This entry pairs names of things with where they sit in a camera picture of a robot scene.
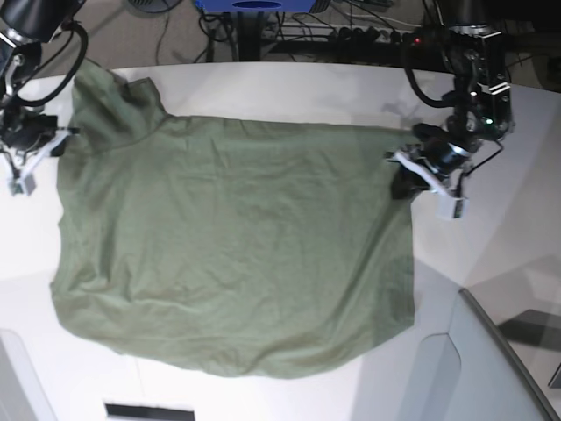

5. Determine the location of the black power strip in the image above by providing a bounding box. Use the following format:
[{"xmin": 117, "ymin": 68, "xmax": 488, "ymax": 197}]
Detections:
[{"xmin": 261, "ymin": 22, "xmax": 413, "ymax": 45}]

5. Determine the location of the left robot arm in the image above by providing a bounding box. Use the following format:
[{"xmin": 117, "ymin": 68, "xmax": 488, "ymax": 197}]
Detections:
[{"xmin": 387, "ymin": 1, "xmax": 514, "ymax": 201}]

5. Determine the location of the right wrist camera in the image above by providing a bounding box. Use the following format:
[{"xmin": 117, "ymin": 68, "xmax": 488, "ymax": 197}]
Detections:
[{"xmin": 8, "ymin": 174, "xmax": 37, "ymax": 196}]

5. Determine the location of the green t-shirt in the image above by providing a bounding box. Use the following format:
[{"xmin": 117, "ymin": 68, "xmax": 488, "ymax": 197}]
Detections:
[{"xmin": 51, "ymin": 61, "xmax": 415, "ymax": 379}]

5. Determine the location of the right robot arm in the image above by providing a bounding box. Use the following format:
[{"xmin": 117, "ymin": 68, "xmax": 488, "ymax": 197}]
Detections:
[{"xmin": 1, "ymin": 0, "xmax": 89, "ymax": 181}]

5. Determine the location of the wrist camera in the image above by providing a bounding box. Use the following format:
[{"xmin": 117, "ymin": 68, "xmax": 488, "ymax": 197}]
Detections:
[
  {"xmin": 8, "ymin": 174, "xmax": 37, "ymax": 196},
  {"xmin": 437, "ymin": 196, "xmax": 469, "ymax": 220}
]

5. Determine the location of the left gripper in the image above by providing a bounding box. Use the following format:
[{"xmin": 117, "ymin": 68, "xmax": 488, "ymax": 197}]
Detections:
[{"xmin": 384, "ymin": 123, "xmax": 480, "ymax": 200}]

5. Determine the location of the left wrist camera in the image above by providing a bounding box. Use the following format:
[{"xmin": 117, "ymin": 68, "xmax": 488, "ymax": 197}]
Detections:
[{"xmin": 437, "ymin": 196, "xmax": 469, "ymax": 220}]

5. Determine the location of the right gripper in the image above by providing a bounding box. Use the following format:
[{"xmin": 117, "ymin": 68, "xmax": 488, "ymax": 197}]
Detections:
[{"xmin": 1, "ymin": 111, "xmax": 79, "ymax": 178}]

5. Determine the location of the blue box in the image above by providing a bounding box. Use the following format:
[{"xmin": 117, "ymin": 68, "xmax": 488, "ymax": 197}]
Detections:
[{"xmin": 195, "ymin": 0, "xmax": 315, "ymax": 12}]

